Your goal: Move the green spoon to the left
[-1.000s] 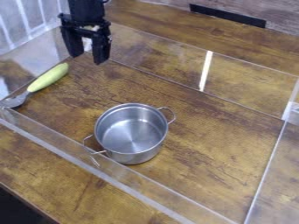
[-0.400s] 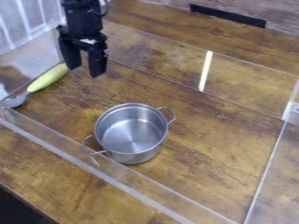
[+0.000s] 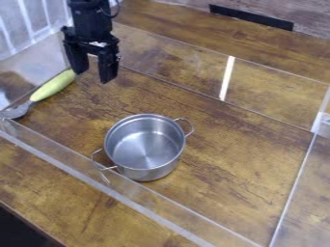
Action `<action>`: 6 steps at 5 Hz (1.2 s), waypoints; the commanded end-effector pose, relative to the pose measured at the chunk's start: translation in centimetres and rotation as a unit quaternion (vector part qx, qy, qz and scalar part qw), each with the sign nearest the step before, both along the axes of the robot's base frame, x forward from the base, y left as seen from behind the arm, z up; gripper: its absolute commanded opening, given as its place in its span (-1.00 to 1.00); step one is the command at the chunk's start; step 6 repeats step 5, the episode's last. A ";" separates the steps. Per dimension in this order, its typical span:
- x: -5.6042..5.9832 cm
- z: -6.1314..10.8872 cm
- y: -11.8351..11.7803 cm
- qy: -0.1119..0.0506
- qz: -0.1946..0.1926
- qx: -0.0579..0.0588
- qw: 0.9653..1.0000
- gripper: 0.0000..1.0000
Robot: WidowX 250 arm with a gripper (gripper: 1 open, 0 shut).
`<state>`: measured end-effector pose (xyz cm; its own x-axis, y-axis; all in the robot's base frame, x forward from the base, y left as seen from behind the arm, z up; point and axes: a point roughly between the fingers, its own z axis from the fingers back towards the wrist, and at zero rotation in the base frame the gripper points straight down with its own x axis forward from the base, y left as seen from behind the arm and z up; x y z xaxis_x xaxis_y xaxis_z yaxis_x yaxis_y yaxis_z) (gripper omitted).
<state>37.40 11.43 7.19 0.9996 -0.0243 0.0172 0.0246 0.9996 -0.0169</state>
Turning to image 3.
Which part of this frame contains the clear acrylic enclosure wall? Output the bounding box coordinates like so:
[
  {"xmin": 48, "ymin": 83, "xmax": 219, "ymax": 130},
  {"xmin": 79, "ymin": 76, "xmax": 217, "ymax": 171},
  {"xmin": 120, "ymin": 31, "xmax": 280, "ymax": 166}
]
[{"xmin": 0, "ymin": 119, "xmax": 262, "ymax": 247}]

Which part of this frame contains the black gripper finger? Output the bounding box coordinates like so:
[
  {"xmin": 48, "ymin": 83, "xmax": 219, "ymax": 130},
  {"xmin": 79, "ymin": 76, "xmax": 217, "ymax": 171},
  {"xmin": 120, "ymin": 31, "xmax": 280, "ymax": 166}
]
[
  {"xmin": 97, "ymin": 46, "xmax": 121, "ymax": 84},
  {"xmin": 62, "ymin": 41, "xmax": 89, "ymax": 74}
]

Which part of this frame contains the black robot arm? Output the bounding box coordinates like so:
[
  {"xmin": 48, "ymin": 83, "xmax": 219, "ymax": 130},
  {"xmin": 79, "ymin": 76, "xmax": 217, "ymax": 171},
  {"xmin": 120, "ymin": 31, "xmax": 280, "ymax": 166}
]
[{"xmin": 60, "ymin": 0, "xmax": 121, "ymax": 84}]

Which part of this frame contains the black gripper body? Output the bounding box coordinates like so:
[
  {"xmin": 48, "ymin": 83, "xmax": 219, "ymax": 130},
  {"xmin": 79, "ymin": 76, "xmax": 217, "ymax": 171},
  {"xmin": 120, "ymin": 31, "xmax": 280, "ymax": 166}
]
[{"xmin": 60, "ymin": 26, "xmax": 120, "ymax": 57}]

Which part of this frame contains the green handled metal spoon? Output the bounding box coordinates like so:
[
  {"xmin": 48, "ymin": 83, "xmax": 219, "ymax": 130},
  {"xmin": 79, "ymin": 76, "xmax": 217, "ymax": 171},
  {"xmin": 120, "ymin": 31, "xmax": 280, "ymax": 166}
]
[{"xmin": 0, "ymin": 69, "xmax": 76, "ymax": 120}]

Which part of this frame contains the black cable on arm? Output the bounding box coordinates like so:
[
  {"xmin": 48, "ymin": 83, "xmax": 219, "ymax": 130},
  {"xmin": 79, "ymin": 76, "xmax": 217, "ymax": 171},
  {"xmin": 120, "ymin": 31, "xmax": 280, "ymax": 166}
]
[{"xmin": 100, "ymin": 0, "xmax": 123, "ymax": 19}]

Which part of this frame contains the black bar in background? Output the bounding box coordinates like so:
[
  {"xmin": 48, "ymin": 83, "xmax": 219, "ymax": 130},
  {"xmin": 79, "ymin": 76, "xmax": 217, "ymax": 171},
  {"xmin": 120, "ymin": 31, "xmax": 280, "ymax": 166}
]
[{"xmin": 208, "ymin": 4, "xmax": 294, "ymax": 31}]

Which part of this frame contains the stainless steel pot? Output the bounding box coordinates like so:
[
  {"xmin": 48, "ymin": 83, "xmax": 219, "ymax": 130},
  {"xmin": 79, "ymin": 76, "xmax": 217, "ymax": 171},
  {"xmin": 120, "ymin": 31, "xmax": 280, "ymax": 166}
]
[{"xmin": 92, "ymin": 114, "xmax": 195, "ymax": 182}]

